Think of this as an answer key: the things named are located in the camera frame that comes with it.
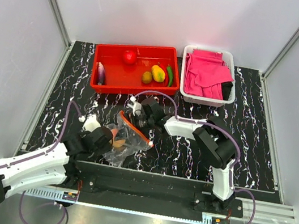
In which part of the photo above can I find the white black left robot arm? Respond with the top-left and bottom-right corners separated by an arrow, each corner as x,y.
0,126 -> 113,203

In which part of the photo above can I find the aluminium frame post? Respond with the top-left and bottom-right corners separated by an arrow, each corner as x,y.
20,0 -> 82,48
262,26 -> 299,78

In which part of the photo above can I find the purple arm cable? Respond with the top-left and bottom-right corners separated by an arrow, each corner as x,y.
116,87 -> 272,224
0,89 -> 87,214

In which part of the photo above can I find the clear zip top bag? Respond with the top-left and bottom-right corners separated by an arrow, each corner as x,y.
103,111 -> 154,167

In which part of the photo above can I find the red fake apple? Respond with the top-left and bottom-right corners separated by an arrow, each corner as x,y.
122,50 -> 137,65

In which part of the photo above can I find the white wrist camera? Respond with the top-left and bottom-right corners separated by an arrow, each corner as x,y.
78,114 -> 101,132
126,96 -> 143,116

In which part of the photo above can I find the red plastic tray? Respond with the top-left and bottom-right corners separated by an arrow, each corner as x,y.
90,44 -> 180,96

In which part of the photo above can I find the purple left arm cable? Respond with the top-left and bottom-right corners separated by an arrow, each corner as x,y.
0,89 -> 87,214

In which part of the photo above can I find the orange fake peach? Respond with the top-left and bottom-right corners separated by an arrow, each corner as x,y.
111,128 -> 126,149

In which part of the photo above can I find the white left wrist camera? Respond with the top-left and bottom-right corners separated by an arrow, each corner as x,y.
78,114 -> 101,132

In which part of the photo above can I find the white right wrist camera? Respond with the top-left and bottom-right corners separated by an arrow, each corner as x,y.
126,96 -> 143,116

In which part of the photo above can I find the white slotted cable duct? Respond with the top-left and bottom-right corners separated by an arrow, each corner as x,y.
25,187 -> 79,204

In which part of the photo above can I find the right aluminium frame post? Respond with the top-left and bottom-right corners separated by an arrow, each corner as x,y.
262,26 -> 299,78

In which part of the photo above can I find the pink cloth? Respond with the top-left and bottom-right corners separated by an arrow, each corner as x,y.
183,49 -> 233,101

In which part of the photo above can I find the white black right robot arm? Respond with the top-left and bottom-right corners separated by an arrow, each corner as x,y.
126,96 -> 240,214

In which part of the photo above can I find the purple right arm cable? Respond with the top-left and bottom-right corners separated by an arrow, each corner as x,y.
116,87 -> 272,224

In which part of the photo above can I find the red fake chili pepper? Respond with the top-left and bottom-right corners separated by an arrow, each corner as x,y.
158,62 -> 169,87

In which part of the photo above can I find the white plastic basket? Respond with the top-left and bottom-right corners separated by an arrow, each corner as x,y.
180,45 -> 236,107

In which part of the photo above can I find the purple fake eggplant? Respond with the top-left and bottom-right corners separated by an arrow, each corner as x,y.
96,62 -> 106,86

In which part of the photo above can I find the left aluminium frame post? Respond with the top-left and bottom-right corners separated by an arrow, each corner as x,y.
20,0 -> 82,48

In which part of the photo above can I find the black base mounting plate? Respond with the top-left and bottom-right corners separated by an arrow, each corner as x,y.
63,161 -> 244,221

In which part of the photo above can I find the green fake chili pepper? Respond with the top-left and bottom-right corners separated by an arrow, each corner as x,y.
166,65 -> 173,87

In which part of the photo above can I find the yellow green fake mango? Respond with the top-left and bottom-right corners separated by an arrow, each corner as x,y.
151,65 -> 166,83

